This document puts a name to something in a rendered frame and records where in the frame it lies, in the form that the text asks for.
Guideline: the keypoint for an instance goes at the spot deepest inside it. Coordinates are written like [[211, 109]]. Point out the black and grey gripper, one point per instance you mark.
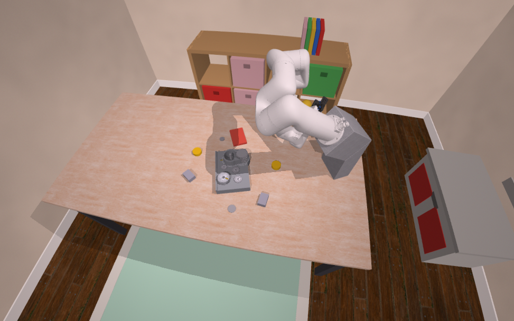
[[322, 104]]

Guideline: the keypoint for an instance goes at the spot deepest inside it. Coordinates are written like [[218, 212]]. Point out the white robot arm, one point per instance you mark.
[[278, 108]]

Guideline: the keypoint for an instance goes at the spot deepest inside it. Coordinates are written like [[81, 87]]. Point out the yellow short cylinder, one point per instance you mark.
[[276, 165], [197, 151]]

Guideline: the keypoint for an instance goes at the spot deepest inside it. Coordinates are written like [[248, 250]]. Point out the grey toothed gear with yellow arrow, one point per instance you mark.
[[223, 178]]

